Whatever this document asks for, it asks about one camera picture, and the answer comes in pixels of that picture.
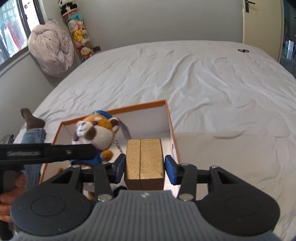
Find gold glitter box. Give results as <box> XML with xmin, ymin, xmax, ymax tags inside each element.
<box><xmin>125</xmin><ymin>138</ymin><xmax>165</xmax><ymax>191</ymax></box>

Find red panda plush toy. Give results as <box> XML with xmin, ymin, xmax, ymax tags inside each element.
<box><xmin>70</xmin><ymin>110</ymin><xmax>131</xmax><ymax>190</ymax></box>

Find person's left hand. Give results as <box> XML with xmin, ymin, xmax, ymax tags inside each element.
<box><xmin>0</xmin><ymin>173</ymin><xmax>27</xmax><ymax>223</ymax></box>

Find blue jeans leg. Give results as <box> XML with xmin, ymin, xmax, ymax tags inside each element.
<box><xmin>21</xmin><ymin>128</ymin><xmax>46</xmax><ymax>191</ymax></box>

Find brown sock foot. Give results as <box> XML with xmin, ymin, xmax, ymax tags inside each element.
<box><xmin>21</xmin><ymin>108</ymin><xmax>45</xmax><ymax>131</ymax></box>

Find orange cardboard box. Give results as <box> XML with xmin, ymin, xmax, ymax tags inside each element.
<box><xmin>38</xmin><ymin>99</ymin><xmax>181</xmax><ymax>193</ymax></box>

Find white bed sheet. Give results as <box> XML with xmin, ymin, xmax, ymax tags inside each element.
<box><xmin>35</xmin><ymin>41</ymin><xmax>295</xmax><ymax>240</ymax></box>

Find pink rolled duvet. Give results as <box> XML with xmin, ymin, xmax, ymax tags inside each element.
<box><xmin>28</xmin><ymin>19</ymin><xmax>74</xmax><ymax>77</ymax></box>

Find window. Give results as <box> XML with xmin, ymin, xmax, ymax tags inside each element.
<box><xmin>0</xmin><ymin>0</ymin><xmax>45</xmax><ymax>70</ymax></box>

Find cream door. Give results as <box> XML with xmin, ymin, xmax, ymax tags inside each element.
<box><xmin>242</xmin><ymin>0</ymin><xmax>284</xmax><ymax>61</ymax></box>

